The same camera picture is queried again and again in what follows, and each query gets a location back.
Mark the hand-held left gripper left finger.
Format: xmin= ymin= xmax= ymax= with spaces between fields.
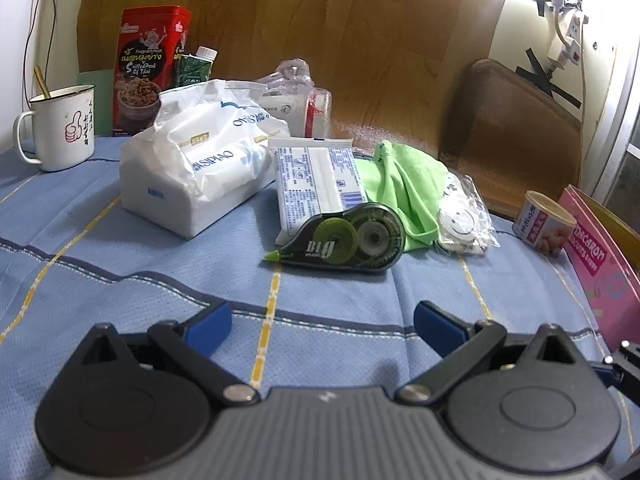
xmin=70 ymin=301 xmax=261 ymax=406

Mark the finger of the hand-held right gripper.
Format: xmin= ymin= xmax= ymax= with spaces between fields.
xmin=597 ymin=340 xmax=640 ymax=396

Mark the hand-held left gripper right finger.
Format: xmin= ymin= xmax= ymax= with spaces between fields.
xmin=397 ymin=301 xmax=591 ymax=406

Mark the green cloth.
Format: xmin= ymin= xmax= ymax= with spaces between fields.
xmin=357 ymin=140 xmax=451 ymax=253

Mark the white tissue pack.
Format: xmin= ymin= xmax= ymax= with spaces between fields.
xmin=119 ymin=79 xmax=291 ymax=238

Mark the blue white wipes packet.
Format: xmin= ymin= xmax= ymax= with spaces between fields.
xmin=268 ymin=136 xmax=368 ymax=245

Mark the blue checked tablecloth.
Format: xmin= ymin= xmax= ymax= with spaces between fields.
xmin=0 ymin=132 xmax=631 ymax=480

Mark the pink biscuit box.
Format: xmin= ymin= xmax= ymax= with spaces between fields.
xmin=557 ymin=185 xmax=640 ymax=353

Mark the clear bag with smiley item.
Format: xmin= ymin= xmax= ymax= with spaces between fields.
xmin=435 ymin=170 xmax=501 ymax=257

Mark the green black correction tape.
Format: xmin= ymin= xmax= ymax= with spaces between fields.
xmin=263 ymin=202 xmax=406 ymax=275

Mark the small food can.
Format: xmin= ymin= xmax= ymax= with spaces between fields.
xmin=511 ymin=191 xmax=578 ymax=259

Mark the brown chair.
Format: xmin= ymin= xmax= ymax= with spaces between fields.
xmin=440 ymin=58 xmax=585 ymax=221

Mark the clear plastic bagged bottle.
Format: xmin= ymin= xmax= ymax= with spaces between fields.
xmin=255 ymin=59 xmax=333 ymax=139

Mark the pale green card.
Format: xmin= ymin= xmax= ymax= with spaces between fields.
xmin=75 ymin=69 xmax=117 ymax=136

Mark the white enamel mug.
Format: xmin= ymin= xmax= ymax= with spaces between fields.
xmin=12 ymin=85 xmax=97 ymax=172

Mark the green drink carton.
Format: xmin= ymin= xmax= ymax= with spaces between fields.
xmin=173 ymin=46 xmax=219 ymax=88

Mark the black tape cross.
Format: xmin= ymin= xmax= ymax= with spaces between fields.
xmin=525 ymin=49 xmax=583 ymax=108

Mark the red tin box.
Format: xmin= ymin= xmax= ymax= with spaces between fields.
xmin=111 ymin=5 xmax=192 ymax=136

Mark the wood grain sheet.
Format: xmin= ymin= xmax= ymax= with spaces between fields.
xmin=77 ymin=0 xmax=511 ymax=161

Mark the white power strip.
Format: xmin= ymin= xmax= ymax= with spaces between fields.
xmin=547 ymin=7 xmax=588 ymax=66

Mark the metal window frame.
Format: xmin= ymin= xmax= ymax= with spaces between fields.
xmin=585 ymin=75 xmax=640 ymax=211

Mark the thin wall cable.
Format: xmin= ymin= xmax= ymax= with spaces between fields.
xmin=20 ymin=0 xmax=58 ymax=106

